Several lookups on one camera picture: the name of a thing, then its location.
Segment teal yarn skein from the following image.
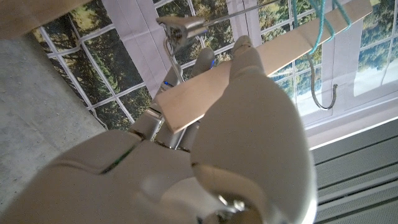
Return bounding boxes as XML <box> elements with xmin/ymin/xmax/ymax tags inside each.
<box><xmin>290</xmin><ymin>0</ymin><xmax>353</xmax><ymax>56</ymax></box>

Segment printed window backdrop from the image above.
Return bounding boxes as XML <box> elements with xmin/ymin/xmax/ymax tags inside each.
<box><xmin>30</xmin><ymin>0</ymin><xmax>398</xmax><ymax>138</ymax></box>

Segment wooden stick with metal clips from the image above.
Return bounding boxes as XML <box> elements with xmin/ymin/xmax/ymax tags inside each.
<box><xmin>154</xmin><ymin>0</ymin><xmax>374</xmax><ymax>135</ymax></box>

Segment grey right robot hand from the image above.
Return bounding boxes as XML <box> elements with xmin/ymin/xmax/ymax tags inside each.
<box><xmin>0</xmin><ymin>35</ymin><xmax>318</xmax><ymax>224</ymax></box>

